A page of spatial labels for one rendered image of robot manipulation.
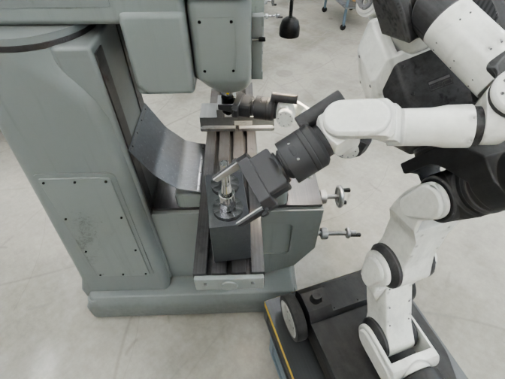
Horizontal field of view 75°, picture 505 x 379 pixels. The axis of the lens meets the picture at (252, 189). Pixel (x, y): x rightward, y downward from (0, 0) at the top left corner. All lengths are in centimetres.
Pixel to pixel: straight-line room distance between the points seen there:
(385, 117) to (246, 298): 153
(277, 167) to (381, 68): 35
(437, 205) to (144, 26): 90
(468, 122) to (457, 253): 209
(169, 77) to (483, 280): 223
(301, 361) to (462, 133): 121
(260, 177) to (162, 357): 159
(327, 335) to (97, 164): 110
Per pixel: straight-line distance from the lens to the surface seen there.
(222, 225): 95
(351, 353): 147
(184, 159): 154
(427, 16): 72
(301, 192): 158
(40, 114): 129
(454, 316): 240
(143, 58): 114
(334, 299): 152
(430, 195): 83
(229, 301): 197
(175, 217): 157
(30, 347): 237
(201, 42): 111
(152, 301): 203
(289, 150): 60
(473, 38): 69
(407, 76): 82
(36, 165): 145
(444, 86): 83
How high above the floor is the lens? 193
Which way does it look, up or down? 47 degrees down
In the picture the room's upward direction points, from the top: straight up
